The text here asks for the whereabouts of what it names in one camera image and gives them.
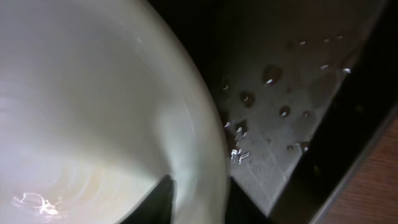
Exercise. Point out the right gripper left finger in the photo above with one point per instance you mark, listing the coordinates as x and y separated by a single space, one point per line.
157 207

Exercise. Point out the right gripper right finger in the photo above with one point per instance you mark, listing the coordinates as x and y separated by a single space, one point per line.
240 209

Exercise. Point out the cream white plate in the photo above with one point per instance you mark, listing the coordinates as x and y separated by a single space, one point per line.
99 102

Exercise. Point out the dark brown serving tray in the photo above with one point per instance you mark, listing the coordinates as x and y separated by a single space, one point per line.
305 89

